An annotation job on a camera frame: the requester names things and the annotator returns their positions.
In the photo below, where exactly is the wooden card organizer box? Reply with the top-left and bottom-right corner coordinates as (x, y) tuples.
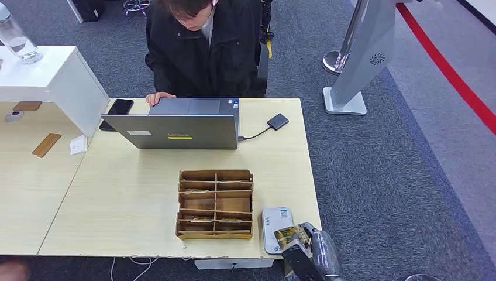
(175, 169), (254, 241)

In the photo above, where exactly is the white desk shelf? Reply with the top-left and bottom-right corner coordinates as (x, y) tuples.
(0, 46), (111, 138)

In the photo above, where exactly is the black drive cable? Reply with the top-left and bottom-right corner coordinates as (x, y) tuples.
(238, 126), (272, 142)

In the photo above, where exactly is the silver kiosk stand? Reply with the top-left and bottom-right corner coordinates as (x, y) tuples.
(322, 0), (412, 116)

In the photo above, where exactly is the grey laptop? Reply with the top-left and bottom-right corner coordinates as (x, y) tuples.
(101, 97), (240, 150)

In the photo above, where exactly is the clear round glass object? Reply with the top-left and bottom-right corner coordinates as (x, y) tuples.
(405, 273), (443, 281)

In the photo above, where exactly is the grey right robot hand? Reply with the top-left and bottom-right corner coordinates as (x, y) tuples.
(281, 221), (345, 281)

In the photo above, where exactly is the black external drive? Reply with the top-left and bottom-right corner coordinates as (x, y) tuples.
(267, 113), (290, 132)

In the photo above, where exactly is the black smartphone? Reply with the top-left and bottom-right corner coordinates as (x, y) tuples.
(99, 98), (135, 132)

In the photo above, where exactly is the orange forest hotel card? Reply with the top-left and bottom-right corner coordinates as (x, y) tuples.
(273, 224), (311, 250)

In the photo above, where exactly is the chrome stanchion post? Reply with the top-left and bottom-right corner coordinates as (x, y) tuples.
(321, 0), (371, 76)

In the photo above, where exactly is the person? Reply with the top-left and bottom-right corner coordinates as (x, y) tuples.
(145, 0), (268, 107)

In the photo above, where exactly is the chrome stool base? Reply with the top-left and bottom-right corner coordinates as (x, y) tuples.
(123, 0), (158, 20)

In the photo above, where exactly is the person's right hand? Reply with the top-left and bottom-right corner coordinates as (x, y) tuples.
(146, 91), (177, 107)

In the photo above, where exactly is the white under-desk bracket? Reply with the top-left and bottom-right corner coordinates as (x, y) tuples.
(194, 258), (275, 270)

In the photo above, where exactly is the black case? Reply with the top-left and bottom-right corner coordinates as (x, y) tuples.
(72, 0), (106, 22)

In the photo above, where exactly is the white paper note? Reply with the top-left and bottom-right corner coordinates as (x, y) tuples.
(70, 134), (89, 156)

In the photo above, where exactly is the brown wooden strip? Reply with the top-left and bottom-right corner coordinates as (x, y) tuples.
(32, 133), (63, 159)

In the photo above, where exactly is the clear water bottle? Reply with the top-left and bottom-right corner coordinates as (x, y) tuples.
(0, 2), (44, 65)

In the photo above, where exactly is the white card reader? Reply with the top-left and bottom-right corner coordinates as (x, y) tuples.
(261, 206), (294, 256)

